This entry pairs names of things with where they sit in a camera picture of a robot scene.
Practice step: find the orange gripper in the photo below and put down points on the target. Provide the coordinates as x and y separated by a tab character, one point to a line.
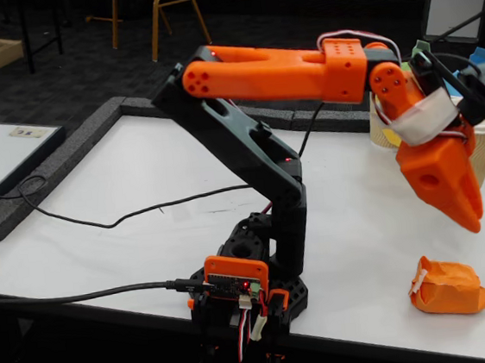
434	170

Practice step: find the orange paper-wrapped packet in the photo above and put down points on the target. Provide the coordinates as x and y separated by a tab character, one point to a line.
449	287

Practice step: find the black and orange robot arm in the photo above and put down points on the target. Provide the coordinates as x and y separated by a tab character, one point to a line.
253	115

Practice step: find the paper cup with green label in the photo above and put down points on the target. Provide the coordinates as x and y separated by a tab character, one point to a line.
379	132

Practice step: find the blue paper bin label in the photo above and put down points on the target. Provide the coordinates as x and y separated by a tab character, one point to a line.
481	54

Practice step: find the green glass bin label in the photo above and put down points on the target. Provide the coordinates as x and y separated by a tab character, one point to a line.
419	48

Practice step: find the grey foam border strip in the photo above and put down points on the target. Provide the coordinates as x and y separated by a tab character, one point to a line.
331	118
30	186

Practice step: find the black orange table clamp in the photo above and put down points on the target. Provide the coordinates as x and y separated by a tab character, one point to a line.
203	324
277	303

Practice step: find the orange-cased controller board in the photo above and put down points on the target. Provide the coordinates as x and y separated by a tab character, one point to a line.
234	271

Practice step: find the small paper sticker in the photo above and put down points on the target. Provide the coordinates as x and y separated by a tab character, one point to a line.
28	132

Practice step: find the black table leg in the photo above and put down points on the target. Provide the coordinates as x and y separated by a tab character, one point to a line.
26	39

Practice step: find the tape-wrapped wrist camera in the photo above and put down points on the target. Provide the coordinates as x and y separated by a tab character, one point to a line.
431	116

